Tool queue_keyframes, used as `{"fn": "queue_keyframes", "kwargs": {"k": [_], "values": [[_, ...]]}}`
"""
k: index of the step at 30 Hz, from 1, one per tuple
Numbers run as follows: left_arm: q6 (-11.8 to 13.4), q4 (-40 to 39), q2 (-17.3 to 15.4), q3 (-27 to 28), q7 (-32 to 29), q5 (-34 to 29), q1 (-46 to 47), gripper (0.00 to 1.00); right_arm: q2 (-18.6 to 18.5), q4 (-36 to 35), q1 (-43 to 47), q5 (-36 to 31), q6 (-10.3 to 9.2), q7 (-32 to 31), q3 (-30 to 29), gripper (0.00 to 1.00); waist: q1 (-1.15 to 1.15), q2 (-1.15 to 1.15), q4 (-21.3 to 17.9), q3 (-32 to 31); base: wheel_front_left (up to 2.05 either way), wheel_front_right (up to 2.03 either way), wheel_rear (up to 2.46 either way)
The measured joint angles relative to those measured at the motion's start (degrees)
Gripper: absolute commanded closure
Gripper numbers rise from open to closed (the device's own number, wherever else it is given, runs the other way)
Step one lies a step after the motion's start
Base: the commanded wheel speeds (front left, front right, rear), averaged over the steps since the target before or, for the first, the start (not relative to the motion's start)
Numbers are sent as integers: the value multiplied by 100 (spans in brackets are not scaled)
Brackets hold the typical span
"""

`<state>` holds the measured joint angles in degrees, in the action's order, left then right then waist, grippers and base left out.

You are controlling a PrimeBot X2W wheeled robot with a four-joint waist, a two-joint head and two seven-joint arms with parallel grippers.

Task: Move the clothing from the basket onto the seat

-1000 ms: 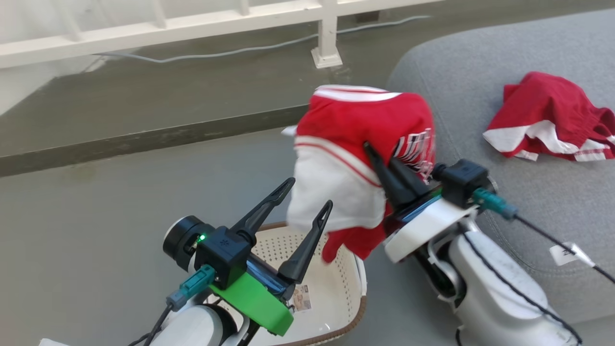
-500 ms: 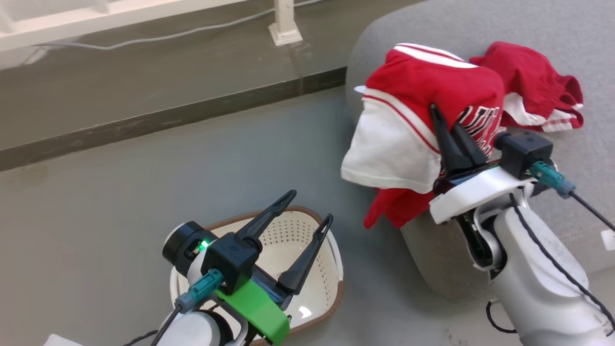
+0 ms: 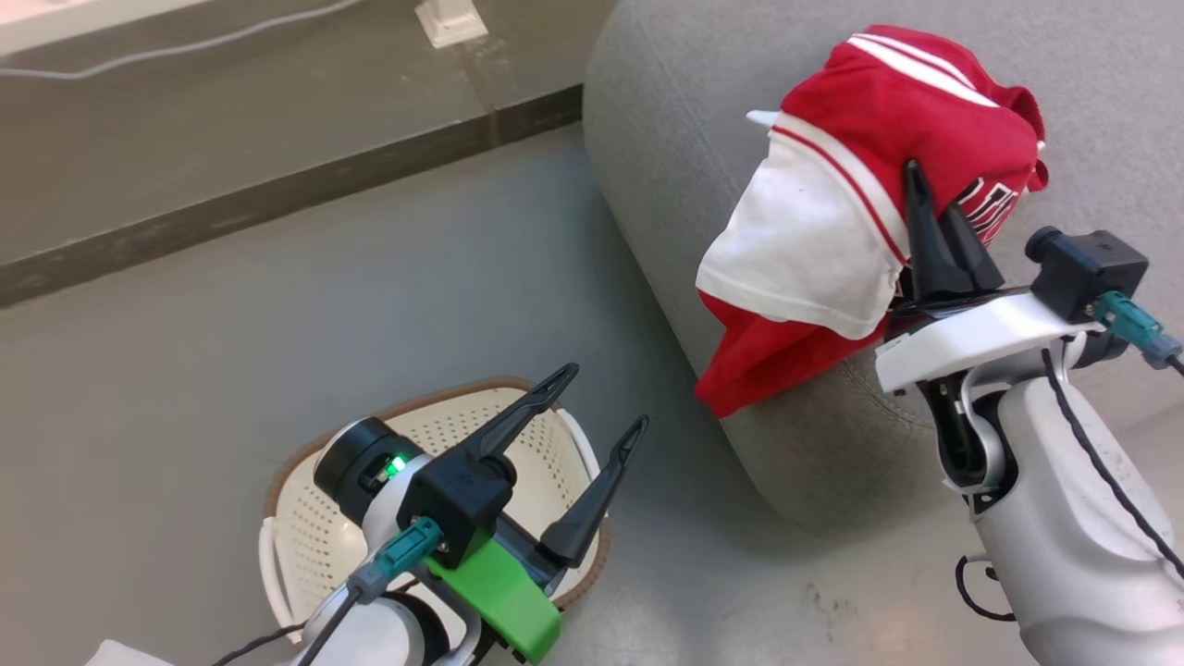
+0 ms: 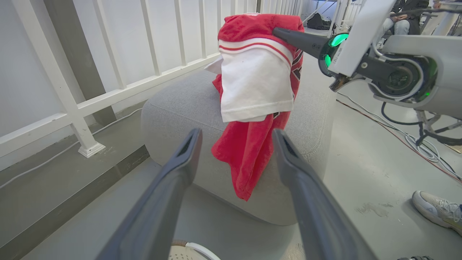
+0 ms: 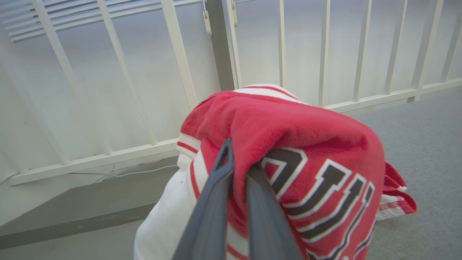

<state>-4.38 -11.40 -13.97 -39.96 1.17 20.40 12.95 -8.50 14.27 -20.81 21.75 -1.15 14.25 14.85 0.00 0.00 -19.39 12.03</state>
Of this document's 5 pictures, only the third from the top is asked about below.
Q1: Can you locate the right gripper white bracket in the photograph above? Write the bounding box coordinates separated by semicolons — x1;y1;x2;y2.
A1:
873;158;1108;395

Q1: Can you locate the left gripper green bracket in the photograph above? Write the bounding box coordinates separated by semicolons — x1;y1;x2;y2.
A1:
312;362;651;666

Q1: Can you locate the red and white jersey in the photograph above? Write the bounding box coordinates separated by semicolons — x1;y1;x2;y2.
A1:
694;24;1052;420

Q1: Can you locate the white perforated plastic laundry basket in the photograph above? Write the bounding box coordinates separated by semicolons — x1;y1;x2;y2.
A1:
258;376;612;650

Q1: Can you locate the grey fabric sofa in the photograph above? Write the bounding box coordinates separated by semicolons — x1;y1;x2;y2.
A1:
582;0;1184;539

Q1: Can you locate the dark floor edge strip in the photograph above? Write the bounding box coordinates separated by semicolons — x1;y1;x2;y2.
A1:
0;83;587;310

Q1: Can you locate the white floor socket box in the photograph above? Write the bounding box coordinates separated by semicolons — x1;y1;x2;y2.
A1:
413;0;490;50

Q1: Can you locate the white sheet corner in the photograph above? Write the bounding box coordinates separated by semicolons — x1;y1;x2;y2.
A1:
86;638;179;666

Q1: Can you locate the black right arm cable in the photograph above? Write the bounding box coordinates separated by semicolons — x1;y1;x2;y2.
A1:
1040;346;1184;582

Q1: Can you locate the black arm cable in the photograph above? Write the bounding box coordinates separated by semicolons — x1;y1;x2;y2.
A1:
211;516;445;666
1040;346;1184;582

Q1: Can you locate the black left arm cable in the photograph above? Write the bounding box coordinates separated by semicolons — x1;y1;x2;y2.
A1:
211;516;445;666

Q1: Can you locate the black cable loop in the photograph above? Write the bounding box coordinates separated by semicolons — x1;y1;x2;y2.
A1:
955;552;1020;623

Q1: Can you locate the white floor cable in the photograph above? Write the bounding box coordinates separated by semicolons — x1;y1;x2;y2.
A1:
0;0;364;82

